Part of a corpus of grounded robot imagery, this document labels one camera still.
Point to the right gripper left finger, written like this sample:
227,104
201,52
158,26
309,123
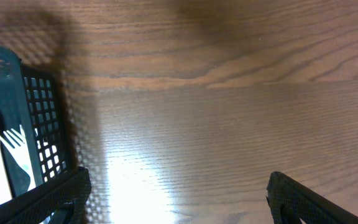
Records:
62,199

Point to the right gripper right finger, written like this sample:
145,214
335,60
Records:
291,202

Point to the black plastic perforated basket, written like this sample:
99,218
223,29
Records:
30,98

